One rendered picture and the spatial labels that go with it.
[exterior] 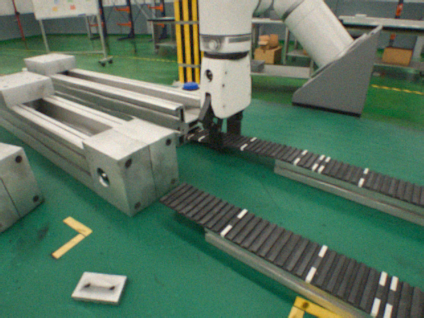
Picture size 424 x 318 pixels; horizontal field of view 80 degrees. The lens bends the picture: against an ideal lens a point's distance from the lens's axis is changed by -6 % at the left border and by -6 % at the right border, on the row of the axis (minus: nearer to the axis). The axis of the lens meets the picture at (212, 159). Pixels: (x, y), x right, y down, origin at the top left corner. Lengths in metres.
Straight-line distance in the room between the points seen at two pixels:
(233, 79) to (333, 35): 0.45
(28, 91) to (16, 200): 0.32
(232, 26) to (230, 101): 0.12
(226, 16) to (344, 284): 0.37
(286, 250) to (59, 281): 0.25
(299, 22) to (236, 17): 0.44
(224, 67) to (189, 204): 0.22
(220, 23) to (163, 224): 0.30
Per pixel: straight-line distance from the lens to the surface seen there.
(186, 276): 0.32
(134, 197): 0.39
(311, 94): 0.81
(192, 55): 3.74
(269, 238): 0.31
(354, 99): 0.80
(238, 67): 0.47
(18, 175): 0.45
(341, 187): 0.45
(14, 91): 0.71
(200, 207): 0.34
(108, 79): 0.82
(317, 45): 0.85
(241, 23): 0.44
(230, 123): 0.54
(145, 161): 0.37
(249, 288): 0.31
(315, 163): 0.46
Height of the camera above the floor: 1.04
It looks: 31 degrees down
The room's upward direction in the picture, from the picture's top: 1 degrees counter-clockwise
